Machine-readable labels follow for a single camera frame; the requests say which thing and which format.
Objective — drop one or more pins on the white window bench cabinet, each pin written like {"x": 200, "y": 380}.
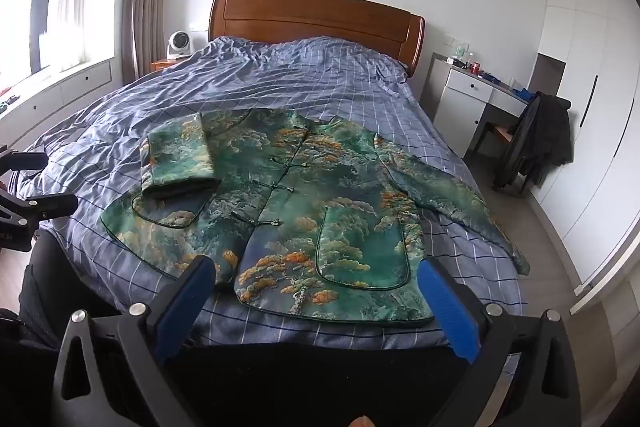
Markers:
{"x": 55, "y": 97}

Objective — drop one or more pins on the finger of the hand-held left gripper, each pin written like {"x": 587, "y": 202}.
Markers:
{"x": 27, "y": 160}
{"x": 47, "y": 206}

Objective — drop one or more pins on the white wardrobe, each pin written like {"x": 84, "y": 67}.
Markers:
{"x": 585, "y": 107}

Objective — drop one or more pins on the white sheer curtain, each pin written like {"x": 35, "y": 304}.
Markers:
{"x": 70, "y": 2}

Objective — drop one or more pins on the white desk fan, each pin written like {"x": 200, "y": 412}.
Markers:
{"x": 179, "y": 44}

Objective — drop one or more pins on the person's dark clothing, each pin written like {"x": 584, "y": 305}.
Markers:
{"x": 55, "y": 292}

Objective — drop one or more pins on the dark jacket on chair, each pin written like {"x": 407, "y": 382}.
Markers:
{"x": 542, "y": 142}

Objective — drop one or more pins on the wooden nightstand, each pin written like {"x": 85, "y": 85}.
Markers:
{"x": 162, "y": 64}

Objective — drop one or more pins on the wooden bed headboard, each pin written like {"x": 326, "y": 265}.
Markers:
{"x": 315, "y": 19}

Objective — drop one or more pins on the white desk with drawer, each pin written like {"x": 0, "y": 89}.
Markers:
{"x": 475, "y": 102}

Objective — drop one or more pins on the window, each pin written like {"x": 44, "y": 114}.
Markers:
{"x": 35, "y": 12}

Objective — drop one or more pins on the wooden chair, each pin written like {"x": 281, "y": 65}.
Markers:
{"x": 501, "y": 135}

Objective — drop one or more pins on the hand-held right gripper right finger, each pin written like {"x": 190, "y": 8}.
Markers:
{"x": 447, "y": 312}

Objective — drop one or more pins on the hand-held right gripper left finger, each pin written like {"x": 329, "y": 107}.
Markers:
{"x": 182, "y": 309}

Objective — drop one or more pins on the green landscape print jacket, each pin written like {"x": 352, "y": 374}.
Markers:
{"x": 320, "y": 207}

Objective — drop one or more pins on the blue checked duvet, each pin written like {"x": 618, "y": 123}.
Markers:
{"x": 280, "y": 77}

